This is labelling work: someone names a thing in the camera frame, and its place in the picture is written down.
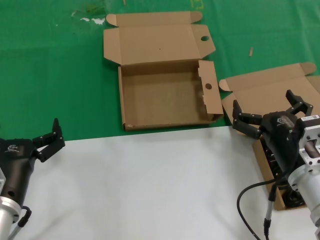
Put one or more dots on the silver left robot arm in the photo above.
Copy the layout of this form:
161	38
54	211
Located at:
6	215

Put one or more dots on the small cardboard strip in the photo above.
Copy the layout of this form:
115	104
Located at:
250	52

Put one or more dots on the open brown cardboard box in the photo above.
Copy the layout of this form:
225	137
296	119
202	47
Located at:
262	85
162	105

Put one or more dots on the green table cloth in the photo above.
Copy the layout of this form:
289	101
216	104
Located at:
50	75

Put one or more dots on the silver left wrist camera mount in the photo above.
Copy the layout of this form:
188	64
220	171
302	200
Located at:
2	180

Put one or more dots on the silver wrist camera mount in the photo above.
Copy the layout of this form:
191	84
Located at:
2	180
311	132

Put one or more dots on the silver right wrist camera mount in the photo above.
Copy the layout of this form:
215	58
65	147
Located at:
311	132

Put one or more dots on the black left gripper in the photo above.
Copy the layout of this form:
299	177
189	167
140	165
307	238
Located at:
15	170

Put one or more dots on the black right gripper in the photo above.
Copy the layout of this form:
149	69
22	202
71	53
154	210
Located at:
280	140

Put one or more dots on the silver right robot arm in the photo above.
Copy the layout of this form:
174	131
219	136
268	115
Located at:
305	185

